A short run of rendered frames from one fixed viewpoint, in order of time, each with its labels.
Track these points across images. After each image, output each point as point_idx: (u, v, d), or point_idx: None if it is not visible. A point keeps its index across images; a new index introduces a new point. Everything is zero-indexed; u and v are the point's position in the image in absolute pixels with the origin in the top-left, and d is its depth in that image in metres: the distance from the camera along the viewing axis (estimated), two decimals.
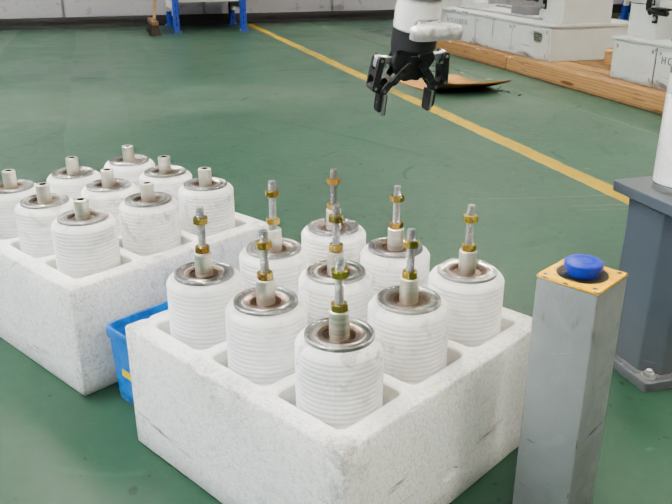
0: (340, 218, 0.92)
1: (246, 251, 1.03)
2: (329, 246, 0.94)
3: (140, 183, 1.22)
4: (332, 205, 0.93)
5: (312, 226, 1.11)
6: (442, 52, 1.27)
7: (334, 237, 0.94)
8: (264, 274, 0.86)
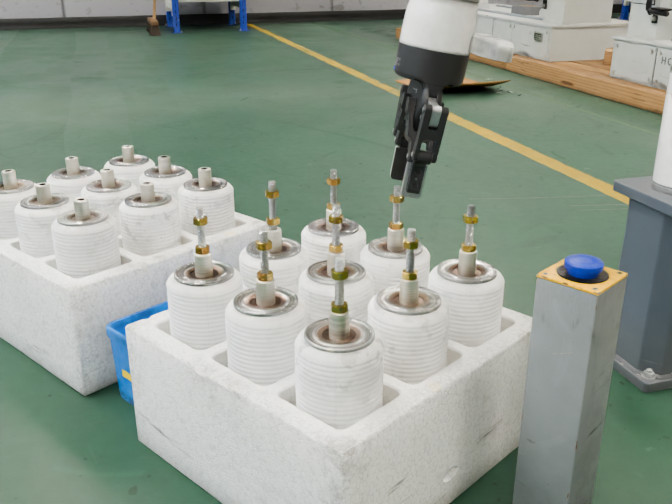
0: (340, 218, 0.92)
1: (246, 251, 1.03)
2: (329, 246, 0.94)
3: (140, 183, 1.22)
4: (332, 205, 0.93)
5: (312, 226, 1.11)
6: None
7: (334, 237, 0.94)
8: (264, 274, 0.86)
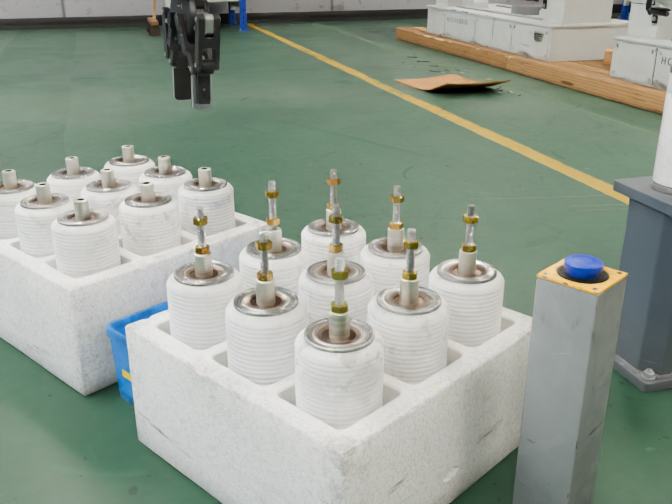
0: (340, 218, 0.92)
1: (246, 251, 1.03)
2: (329, 246, 0.94)
3: (140, 183, 1.22)
4: (332, 205, 0.93)
5: (312, 226, 1.11)
6: None
7: (334, 237, 0.94)
8: (264, 274, 0.86)
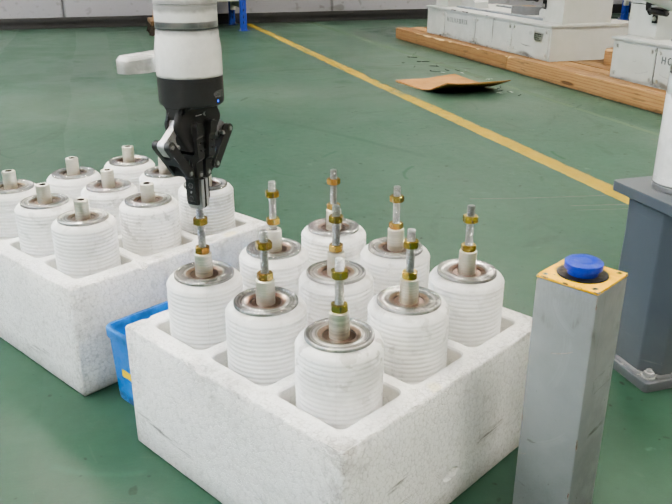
0: (340, 218, 0.92)
1: (246, 251, 1.03)
2: (329, 246, 0.94)
3: (140, 183, 1.22)
4: (332, 205, 0.93)
5: (312, 226, 1.11)
6: (160, 140, 0.84)
7: (334, 237, 0.94)
8: (264, 274, 0.86)
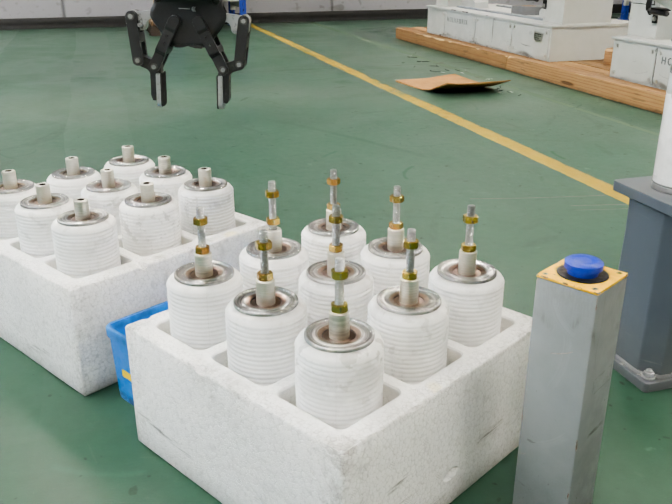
0: (340, 218, 0.92)
1: (246, 251, 1.03)
2: (329, 246, 0.94)
3: (140, 183, 1.22)
4: (332, 205, 0.93)
5: (312, 226, 1.11)
6: (241, 15, 0.83)
7: (334, 237, 0.94)
8: (264, 274, 0.86)
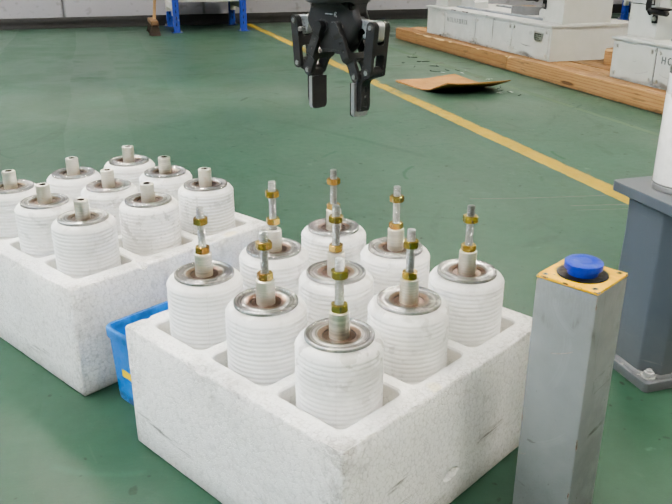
0: (340, 218, 0.92)
1: (246, 251, 1.03)
2: (329, 246, 0.94)
3: (140, 183, 1.22)
4: (332, 205, 0.93)
5: (312, 226, 1.11)
6: (306, 15, 0.88)
7: (334, 237, 0.94)
8: (264, 274, 0.86)
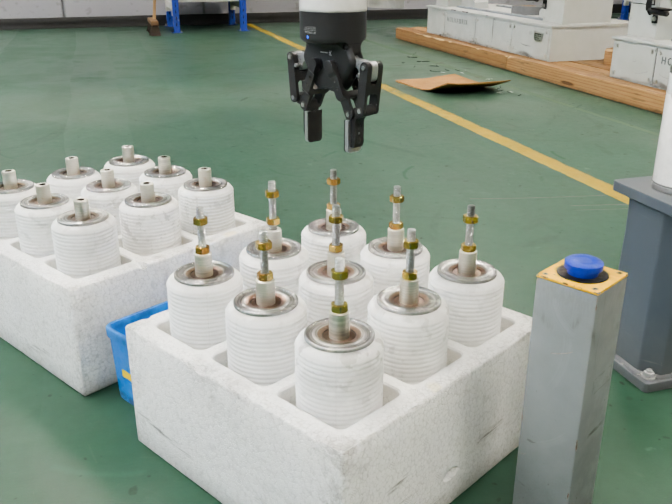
0: (340, 218, 0.92)
1: (246, 251, 1.03)
2: (329, 246, 0.94)
3: (140, 183, 1.22)
4: (332, 205, 0.93)
5: (312, 226, 1.11)
6: (302, 51, 0.90)
7: (334, 237, 0.94)
8: (264, 274, 0.86)
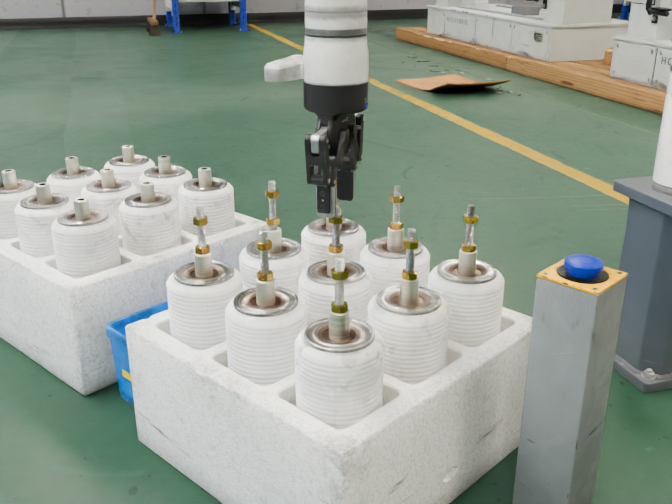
0: None
1: (246, 251, 1.03)
2: (342, 247, 0.94)
3: (140, 183, 1.22)
4: (337, 207, 0.92)
5: (312, 226, 1.11)
6: (313, 134, 0.84)
7: (339, 237, 0.94)
8: (264, 274, 0.86)
